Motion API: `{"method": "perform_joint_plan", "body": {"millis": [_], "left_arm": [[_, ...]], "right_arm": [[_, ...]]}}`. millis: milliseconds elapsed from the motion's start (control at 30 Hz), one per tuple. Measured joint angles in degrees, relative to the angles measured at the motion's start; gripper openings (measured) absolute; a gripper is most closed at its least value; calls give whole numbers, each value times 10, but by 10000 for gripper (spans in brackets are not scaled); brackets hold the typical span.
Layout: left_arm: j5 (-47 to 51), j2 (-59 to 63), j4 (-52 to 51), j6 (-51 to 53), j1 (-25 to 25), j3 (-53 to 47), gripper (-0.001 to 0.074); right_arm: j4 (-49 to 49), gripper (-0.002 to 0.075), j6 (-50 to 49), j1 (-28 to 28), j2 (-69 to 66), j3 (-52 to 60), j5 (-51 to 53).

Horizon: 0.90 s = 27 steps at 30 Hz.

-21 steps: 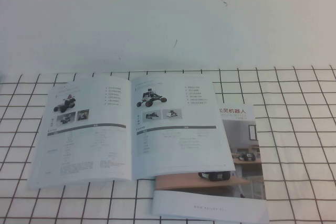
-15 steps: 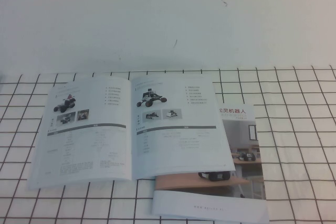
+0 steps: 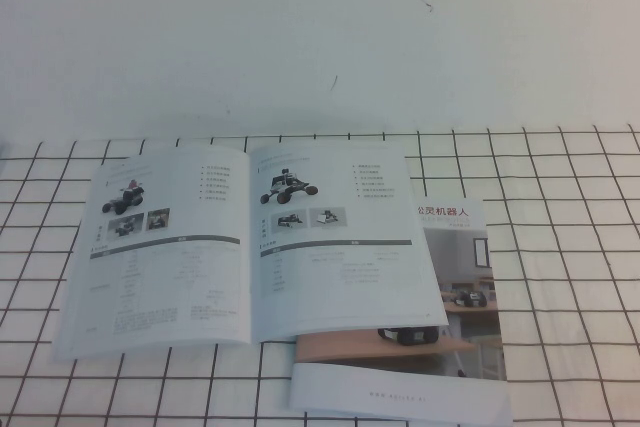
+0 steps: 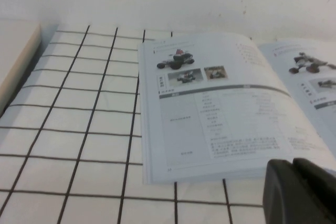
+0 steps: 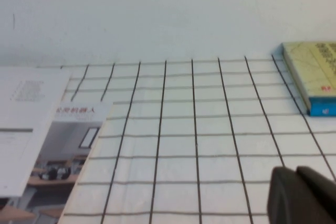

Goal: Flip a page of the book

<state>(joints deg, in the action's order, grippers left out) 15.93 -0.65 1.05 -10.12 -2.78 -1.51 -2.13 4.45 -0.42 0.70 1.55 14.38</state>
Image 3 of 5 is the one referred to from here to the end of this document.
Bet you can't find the white product manual book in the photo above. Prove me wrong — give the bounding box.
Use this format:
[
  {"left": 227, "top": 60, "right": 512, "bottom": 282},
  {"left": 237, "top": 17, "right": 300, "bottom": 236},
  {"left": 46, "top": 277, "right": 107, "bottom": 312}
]
[{"left": 53, "top": 138, "right": 450, "bottom": 363}]

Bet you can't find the closed brochure with photo cover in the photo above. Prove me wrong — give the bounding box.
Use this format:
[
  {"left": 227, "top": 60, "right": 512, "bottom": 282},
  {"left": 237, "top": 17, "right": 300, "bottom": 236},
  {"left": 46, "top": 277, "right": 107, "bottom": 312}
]
[{"left": 288, "top": 196, "right": 514, "bottom": 427}]

